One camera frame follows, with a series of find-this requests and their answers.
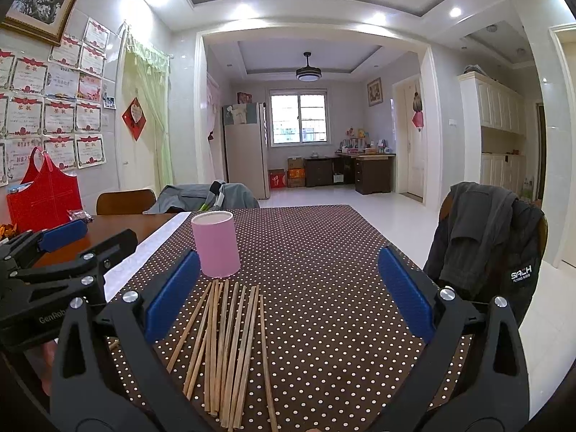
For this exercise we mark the red cardboard box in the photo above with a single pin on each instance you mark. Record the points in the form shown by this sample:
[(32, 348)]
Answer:
[(277, 179)]

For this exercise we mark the person's left hand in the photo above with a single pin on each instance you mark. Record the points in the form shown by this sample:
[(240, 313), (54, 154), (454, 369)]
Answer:
[(41, 359)]

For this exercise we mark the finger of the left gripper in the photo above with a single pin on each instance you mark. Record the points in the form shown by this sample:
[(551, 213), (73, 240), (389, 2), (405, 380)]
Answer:
[(94, 262), (63, 235)]

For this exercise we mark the wooden chopstick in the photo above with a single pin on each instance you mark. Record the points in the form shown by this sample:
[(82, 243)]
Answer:
[(226, 399), (220, 352), (200, 341), (188, 328), (240, 356), (210, 349), (240, 397), (267, 380)]

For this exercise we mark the red door hanging ornament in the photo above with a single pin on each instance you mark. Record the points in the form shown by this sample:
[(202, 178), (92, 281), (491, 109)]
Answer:
[(418, 115)]

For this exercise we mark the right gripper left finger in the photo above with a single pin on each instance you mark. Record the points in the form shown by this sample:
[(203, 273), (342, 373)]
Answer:
[(87, 393)]

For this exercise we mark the black ceiling lamp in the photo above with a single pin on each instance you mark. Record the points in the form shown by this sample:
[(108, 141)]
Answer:
[(308, 73)]

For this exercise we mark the red diamond wall decoration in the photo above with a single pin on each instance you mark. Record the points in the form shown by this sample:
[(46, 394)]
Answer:
[(134, 119)]

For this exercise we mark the silver refrigerator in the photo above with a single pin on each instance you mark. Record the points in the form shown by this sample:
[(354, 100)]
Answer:
[(246, 147)]

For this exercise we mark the framed blossom picture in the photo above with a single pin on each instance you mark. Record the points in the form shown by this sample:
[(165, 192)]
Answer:
[(42, 20)]

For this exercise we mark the small framed wall picture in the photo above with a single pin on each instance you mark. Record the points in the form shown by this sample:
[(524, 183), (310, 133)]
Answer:
[(375, 93)]

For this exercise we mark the window with white frame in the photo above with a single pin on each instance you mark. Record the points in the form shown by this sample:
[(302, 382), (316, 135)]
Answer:
[(299, 117)]

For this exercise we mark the red tote bag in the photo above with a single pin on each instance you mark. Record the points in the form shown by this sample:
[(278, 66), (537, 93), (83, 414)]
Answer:
[(46, 197)]

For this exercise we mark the brown wooden chair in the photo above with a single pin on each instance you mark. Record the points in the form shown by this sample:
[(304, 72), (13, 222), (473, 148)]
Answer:
[(132, 202)]

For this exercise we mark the light green curtain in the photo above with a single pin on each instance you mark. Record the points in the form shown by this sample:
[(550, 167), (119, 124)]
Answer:
[(145, 76)]

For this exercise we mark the plastic packet on table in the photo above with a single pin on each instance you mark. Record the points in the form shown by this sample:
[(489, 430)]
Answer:
[(82, 215)]

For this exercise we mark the dark jacket on chair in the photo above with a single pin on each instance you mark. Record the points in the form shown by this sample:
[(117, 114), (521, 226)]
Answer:
[(488, 243)]

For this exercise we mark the pink cylindrical cup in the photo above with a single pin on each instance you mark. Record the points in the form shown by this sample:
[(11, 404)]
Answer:
[(215, 242)]

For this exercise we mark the white wall cabinet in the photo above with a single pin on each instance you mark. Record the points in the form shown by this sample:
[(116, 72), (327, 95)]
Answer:
[(494, 132)]

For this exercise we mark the dark wooden desk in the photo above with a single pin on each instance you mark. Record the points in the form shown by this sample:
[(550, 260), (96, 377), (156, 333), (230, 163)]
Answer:
[(368, 173)]

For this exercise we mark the brown polka dot tablecloth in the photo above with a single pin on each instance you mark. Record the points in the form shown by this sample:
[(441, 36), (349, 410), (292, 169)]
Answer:
[(338, 348)]

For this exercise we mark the grey jacket on chair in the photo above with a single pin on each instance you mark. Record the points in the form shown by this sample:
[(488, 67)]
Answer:
[(216, 196)]

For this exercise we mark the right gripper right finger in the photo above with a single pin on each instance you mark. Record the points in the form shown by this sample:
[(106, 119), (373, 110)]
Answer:
[(472, 373)]

